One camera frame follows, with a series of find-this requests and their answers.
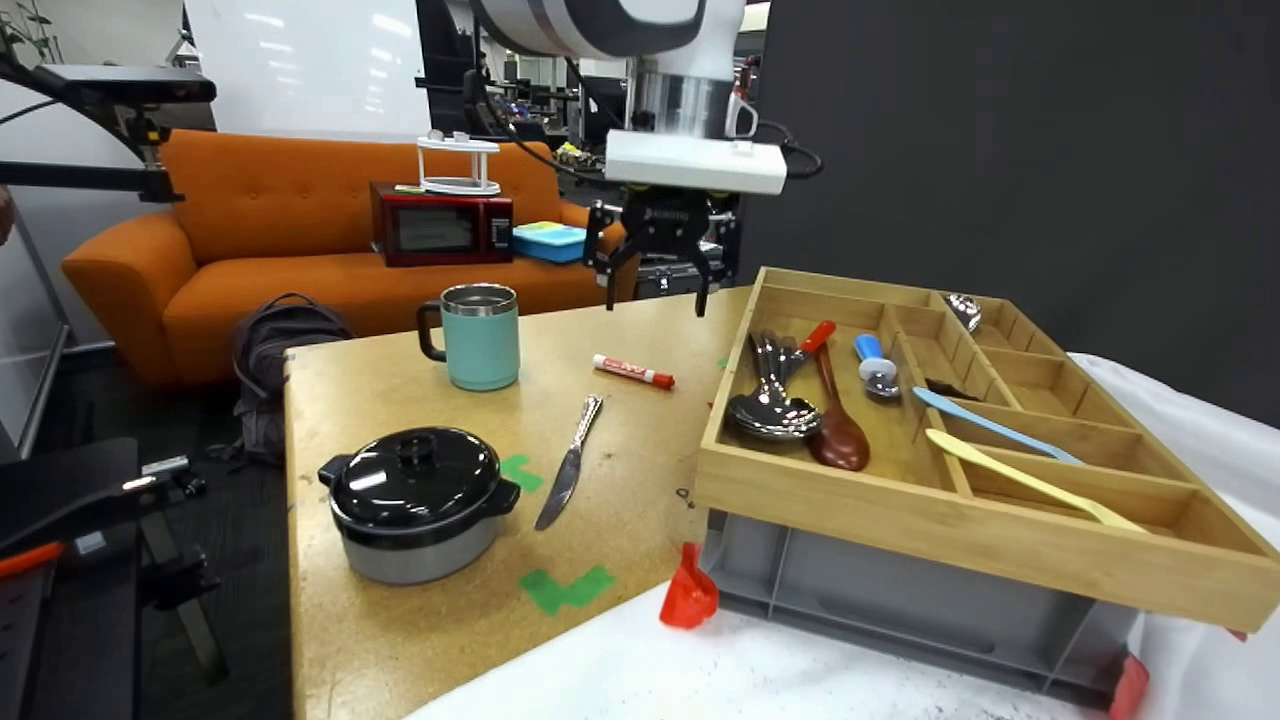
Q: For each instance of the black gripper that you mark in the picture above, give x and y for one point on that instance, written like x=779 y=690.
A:
x=679 y=227

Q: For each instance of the silver table knife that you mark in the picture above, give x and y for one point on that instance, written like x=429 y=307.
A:
x=569 y=467

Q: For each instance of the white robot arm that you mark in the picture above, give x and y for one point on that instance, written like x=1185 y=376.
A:
x=679 y=54

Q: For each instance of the red whiteboard marker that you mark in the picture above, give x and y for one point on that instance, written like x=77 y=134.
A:
x=637 y=375

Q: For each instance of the blue box on sofa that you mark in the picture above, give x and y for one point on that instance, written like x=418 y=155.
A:
x=550 y=240

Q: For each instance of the large silver spoon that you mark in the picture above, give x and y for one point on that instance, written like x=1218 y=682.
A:
x=768 y=417

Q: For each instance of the brown wooden spoon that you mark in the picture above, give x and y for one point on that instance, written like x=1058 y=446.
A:
x=837 y=439

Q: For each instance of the red microwave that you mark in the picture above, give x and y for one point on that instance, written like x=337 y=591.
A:
x=443 y=229

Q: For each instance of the orange sofa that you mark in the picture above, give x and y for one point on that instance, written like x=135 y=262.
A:
x=256 y=216

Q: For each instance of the wooden cutlery tray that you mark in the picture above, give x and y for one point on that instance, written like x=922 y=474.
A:
x=1197 y=554

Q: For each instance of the wooden spatula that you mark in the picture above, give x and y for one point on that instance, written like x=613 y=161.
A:
x=969 y=454

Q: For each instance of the grey pot with black lid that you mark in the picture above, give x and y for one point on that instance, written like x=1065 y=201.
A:
x=418 y=507

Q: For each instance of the light blue utensil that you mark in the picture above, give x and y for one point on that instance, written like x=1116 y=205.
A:
x=947 y=405

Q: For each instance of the white tablecloth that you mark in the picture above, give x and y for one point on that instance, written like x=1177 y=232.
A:
x=627 y=667

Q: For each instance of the black backpack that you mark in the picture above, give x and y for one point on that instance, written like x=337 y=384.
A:
x=256 y=365

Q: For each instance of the grey plastic crate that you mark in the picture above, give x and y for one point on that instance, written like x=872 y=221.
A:
x=969 y=621

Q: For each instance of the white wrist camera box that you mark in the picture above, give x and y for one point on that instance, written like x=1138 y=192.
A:
x=690 y=161

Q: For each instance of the silver spoon handles bundle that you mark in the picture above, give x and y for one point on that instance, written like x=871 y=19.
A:
x=775 y=363

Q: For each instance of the red handled utensil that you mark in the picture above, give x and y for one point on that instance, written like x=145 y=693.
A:
x=817 y=339

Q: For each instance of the teal mug with black handle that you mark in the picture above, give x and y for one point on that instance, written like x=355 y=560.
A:
x=473 y=331

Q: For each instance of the blue handled utensil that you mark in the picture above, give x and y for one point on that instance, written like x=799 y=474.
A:
x=879 y=370

